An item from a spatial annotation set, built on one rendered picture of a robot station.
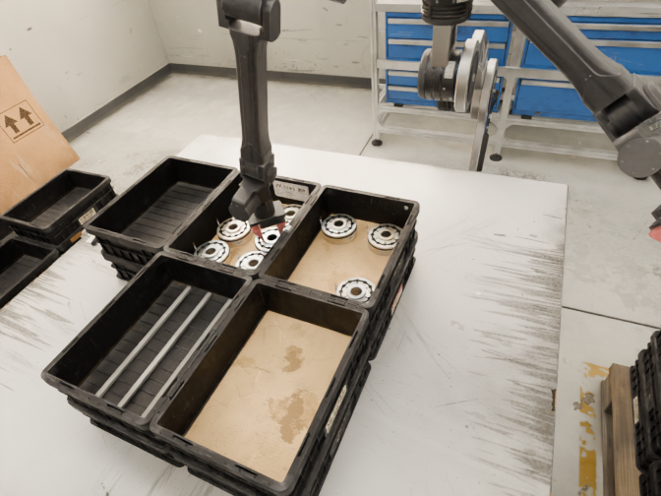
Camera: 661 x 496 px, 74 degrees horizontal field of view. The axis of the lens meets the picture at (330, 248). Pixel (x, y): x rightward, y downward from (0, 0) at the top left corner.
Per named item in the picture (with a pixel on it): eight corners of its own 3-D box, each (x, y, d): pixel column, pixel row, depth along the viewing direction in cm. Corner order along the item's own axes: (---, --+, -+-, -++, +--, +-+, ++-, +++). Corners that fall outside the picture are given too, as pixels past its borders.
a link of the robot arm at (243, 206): (277, 162, 107) (246, 152, 108) (254, 192, 100) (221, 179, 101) (276, 198, 116) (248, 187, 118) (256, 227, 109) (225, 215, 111)
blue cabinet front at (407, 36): (386, 101, 298) (386, 11, 259) (498, 111, 274) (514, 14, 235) (385, 103, 296) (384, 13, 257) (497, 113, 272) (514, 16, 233)
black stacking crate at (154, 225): (179, 183, 161) (168, 155, 154) (247, 197, 151) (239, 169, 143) (99, 255, 136) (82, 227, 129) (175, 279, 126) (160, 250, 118)
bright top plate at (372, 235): (375, 221, 128) (375, 219, 128) (408, 229, 125) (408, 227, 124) (362, 244, 122) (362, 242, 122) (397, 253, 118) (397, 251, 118)
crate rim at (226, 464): (257, 283, 108) (255, 277, 107) (372, 317, 98) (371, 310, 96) (150, 433, 83) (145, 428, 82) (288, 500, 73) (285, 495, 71)
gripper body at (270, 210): (286, 218, 119) (281, 197, 114) (250, 230, 118) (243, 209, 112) (280, 205, 124) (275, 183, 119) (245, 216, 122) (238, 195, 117)
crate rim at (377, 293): (324, 189, 134) (324, 183, 132) (421, 208, 123) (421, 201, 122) (257, 282, 109) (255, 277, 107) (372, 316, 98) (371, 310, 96)
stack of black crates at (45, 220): (106, 233, 252) (66, 167, 221) (147, 244, 242) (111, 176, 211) (51, 283, 226) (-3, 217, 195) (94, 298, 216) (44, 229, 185)
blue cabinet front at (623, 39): (510, 113, 271) (531, 14, 232) (646, 125, 247) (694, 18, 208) (510, 115, 269) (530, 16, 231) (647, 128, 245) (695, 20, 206)
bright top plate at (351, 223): (328, 213, 133) (327, 212, 133) (359, 217, 131) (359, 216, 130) (317, 235, 127) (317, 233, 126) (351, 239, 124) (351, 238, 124)
